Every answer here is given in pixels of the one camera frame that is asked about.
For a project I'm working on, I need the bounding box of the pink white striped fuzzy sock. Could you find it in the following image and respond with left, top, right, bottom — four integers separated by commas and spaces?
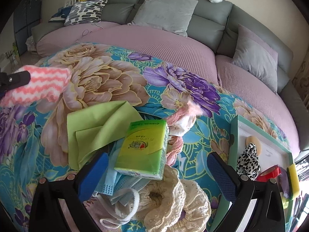
1, 65, 71, 107

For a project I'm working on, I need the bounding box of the light green cloth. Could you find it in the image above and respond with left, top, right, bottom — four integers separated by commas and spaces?
66, 101, 142, 170

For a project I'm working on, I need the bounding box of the green tissue pack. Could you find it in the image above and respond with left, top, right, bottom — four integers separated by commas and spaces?
115, 119, 169, 180

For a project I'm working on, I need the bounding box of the black white spotted scrunchie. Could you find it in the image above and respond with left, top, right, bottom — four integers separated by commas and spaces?
236, 142, 261, 180

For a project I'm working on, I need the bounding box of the blue face mask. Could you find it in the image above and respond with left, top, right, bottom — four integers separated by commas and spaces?
93, 138, 150, 206

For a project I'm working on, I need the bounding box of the red tape roll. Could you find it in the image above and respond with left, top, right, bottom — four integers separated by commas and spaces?
256, 165, 281, 182

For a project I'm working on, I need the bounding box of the beige round powder puff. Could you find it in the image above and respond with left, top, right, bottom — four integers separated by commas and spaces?
246, 136, 262, 156

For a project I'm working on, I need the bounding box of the teal white storage box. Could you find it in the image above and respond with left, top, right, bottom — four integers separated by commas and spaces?
208, 115, 299, 232

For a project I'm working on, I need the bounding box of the cream lace scrunchie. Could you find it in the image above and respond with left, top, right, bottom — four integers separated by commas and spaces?
132, 165, 212, 231

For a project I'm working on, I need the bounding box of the purple sponge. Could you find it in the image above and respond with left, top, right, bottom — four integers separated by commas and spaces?
278, 172, 290, 199

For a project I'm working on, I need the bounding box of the floral teal blanket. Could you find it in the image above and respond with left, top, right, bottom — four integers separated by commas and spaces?
1, 43, 289, 231

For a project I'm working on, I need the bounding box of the yellow sponge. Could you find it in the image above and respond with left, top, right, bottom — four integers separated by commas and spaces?
287, 163, 300, 200

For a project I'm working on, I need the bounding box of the dark cabinet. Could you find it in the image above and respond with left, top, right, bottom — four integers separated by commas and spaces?
13, 0, 41, 55

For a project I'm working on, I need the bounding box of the pink white scrunchie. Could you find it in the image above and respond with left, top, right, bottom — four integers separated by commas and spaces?
166, 101, 203, 166

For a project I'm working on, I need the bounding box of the dark blue cushion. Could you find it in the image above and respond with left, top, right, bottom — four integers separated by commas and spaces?
49, 6, 72, 22

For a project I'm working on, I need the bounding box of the black white patterned cushion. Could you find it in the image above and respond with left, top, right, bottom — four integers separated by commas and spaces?
64, 0, 108, 26

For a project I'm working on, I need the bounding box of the grey pink right cushion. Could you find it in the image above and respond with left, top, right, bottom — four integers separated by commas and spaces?
232, 24, 278, 93

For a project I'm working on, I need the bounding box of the patterned curtain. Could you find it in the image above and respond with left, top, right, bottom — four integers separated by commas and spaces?
292, 60, 309, 110

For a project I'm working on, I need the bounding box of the pink sofa seat cover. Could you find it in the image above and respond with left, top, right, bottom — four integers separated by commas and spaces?
32, 21, 300, 157

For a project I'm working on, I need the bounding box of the grey sofa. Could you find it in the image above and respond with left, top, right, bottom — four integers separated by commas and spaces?
31, 0, 309, 160

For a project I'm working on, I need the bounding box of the grey middle cushion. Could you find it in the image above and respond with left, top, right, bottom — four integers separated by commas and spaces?
128, 0, 198, 37

